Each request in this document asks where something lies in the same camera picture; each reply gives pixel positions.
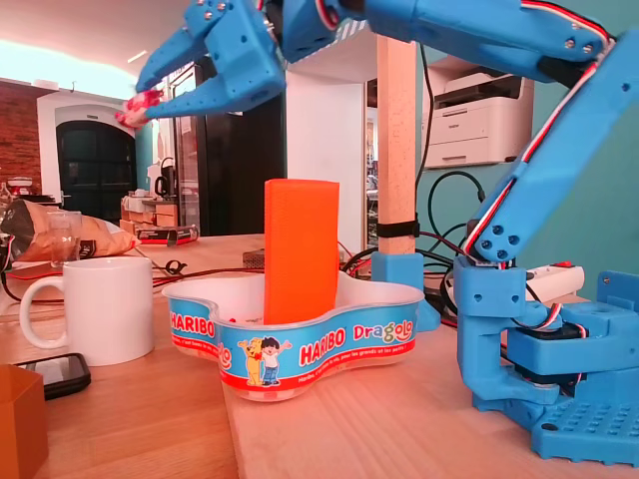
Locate red white candy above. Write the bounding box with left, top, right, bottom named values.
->
left=114, top=89, right=166, bottom=132

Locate dark arched door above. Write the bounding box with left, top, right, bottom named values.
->
left=55, top=120, right=138, bottom=221

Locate red black flat box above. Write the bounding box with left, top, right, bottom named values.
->
left=134, top=224, right=201, bottom=246

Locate white power strip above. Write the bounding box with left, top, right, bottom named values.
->
left=523, top=262, right=585, bottom=300

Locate Haribo Dragolo candy tub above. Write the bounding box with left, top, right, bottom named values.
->
left=161, top=271, right=426, bottom=404

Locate light wooden base board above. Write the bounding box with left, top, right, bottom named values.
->
left=219, top=298, right=639, bottom=479

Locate blue post base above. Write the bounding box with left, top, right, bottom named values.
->
left=370, top=250, right=443, bottom=334

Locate orange half-round block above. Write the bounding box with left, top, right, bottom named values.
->
left=263, top=178, right=341, bottom=325

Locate white ceramic mug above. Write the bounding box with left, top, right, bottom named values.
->
left=18, top=256, right=155, bottom=368

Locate black kettle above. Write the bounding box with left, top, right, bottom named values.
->
left=152, top=157, right=179, bottom=201

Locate wooden drawer box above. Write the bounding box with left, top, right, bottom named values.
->
left=121, top=194, right=180, bottom=232

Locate crumpled chips bag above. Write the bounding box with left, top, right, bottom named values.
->
left=0, top=199, right=142, bottom=263

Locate black strap band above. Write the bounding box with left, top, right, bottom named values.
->
left=375, top=222, right=420, bottom=240

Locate red black braided cable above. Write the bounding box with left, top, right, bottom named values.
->
left=7, top=246, right=269, bottom=288

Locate wooden camera post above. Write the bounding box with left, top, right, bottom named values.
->
left=376, top=34, right=418, bottom=255

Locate black smartphone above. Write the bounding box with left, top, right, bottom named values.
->
left=14, top=352, right=93, bottom=401

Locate blue printed bracket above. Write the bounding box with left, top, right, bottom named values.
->
left=596, top=271, right=639, bottom=315

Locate white printer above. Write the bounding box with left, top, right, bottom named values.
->
left=423, top=59, right=535, bottom=170

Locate black fridge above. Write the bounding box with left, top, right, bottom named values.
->
left=168, top=57, right=287, bottom=239

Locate clear drinking glass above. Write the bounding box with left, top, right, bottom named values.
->
left=45, top=211, right=84, bottom=270

